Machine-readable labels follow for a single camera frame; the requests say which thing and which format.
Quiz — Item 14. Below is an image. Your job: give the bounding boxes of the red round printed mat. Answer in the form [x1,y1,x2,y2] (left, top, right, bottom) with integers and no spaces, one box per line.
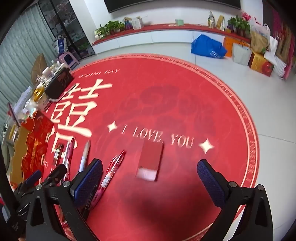
[43,54,258,241]

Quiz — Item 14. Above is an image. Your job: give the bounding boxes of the green potted plant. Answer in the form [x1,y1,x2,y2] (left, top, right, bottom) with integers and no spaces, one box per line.
[94,21,126,39]

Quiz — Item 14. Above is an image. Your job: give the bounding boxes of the gold gift box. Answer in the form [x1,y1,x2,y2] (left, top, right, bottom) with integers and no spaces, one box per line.
[216,15,226,30]

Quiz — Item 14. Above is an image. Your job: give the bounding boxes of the white paper carton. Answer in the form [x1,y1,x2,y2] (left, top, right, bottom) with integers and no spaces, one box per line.
[131,16,145,30]

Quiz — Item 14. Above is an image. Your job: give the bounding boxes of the red pen patterned barrel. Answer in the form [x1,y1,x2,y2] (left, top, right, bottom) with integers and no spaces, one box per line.
[98,150,126,202]

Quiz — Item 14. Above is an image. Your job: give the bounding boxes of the gold lid glass jar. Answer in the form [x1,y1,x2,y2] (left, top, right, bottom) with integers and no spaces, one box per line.
[32,86,50,109]

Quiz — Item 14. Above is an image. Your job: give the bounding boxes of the small red box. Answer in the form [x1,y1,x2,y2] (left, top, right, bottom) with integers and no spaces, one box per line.
[136,140,164,181]

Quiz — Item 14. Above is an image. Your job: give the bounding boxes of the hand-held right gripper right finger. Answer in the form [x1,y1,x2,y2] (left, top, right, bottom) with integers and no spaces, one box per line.
[196,159,274,241]

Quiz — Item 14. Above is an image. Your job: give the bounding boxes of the white paper bag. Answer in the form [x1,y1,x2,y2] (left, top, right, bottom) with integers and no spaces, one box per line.
[232,42,252,66]

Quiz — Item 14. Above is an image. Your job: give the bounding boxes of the red cardboard box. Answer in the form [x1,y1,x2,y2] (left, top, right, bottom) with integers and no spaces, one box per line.
[9,111,55,186]

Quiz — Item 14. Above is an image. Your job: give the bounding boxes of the white pen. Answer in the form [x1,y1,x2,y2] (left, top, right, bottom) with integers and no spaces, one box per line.
[79,140,91,173]

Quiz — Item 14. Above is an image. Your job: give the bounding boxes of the white printed bag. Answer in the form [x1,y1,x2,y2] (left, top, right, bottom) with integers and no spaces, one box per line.
[52,35,70,54]

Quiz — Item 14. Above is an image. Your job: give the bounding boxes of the glass display cabinet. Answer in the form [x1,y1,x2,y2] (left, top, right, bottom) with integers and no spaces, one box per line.
[38,0,96,59]

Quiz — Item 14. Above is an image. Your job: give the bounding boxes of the black television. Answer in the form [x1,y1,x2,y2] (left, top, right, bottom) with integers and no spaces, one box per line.
[104,0,241,14]

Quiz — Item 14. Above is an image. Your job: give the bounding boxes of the white bottle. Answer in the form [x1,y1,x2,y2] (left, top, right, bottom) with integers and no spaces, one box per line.
[42,66,57,79]

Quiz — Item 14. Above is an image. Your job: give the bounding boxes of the small colourful figurine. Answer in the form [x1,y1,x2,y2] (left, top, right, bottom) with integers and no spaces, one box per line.
[122,17,133,30]

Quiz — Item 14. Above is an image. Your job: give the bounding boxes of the potted plant pink flowers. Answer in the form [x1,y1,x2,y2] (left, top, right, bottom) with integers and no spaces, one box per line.
[228,11,251,37]

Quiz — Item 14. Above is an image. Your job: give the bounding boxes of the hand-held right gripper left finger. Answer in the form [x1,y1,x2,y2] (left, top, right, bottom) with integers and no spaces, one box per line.
[25,159,103,241]

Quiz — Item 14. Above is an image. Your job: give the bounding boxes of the red smartphone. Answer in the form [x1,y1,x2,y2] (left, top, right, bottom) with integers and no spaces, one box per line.
[7,103,22,127]

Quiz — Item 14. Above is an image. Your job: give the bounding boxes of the red yellow gift box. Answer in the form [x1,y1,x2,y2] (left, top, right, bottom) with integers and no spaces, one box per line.
[248,51,274,77]

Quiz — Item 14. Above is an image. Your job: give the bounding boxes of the brown paper bag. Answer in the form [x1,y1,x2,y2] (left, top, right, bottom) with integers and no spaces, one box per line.
[250,30,270,54]

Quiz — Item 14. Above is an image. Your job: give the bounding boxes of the red pen pink grip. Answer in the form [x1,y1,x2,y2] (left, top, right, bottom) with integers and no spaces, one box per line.
[63,137,75,182]

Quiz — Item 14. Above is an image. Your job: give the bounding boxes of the black radio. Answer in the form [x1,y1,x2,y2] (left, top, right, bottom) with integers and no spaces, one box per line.
[44,68,74,100]

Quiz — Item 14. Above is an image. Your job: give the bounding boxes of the blue plastic bag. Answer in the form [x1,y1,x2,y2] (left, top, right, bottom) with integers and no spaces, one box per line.
[191,34,227,59]

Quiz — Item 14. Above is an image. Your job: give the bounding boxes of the grey curtain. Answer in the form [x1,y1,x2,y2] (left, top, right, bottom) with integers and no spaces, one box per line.
[0,9,56,121]

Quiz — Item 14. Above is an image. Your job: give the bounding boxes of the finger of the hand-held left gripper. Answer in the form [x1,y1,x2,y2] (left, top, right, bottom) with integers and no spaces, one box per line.
[43,164,67,186]
[24,170,42,186]

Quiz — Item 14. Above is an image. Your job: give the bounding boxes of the white plastic bag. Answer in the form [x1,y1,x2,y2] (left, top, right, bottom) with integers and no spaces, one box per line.
[250,16,271,37]

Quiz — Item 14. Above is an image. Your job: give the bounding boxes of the orange box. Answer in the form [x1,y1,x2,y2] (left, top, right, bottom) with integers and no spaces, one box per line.
[223,37,241,58]

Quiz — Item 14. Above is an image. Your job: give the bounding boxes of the purple plastic stool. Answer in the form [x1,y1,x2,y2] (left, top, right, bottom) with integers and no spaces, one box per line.
[58,51,80,70]

